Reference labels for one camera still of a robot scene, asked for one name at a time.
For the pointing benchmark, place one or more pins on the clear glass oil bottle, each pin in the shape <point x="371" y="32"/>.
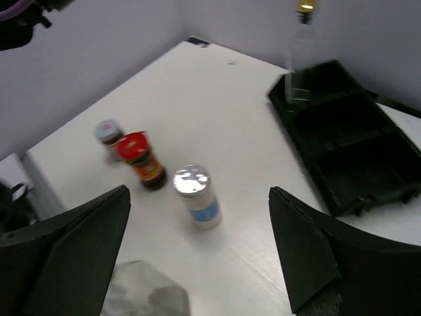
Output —
<point x="301" y="56"/>

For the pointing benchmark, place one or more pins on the blue corner label left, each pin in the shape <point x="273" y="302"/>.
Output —
<point x="197" y="41"/>

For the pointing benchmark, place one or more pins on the red lid sauce jar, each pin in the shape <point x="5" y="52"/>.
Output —
<point x="137" y="152"/>

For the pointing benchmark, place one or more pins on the silver lid blue label shaker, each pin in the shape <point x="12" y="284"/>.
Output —
<point x="194" y="186"/>

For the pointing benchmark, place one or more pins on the silver lid glass shaker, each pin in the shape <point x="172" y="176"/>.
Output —
<point x="138" y="288"/>

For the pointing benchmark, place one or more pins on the black plastic organizer tray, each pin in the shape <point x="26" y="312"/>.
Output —
<point x="357" y="157"/>

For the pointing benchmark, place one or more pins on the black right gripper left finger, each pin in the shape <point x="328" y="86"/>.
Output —
<point x="63" y="265"/>

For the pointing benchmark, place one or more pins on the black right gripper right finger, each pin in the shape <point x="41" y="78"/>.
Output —
<point x="332" y="268"/>

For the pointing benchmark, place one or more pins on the white label lid spice jar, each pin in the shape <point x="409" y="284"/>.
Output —
<point x="108" y="133"/>

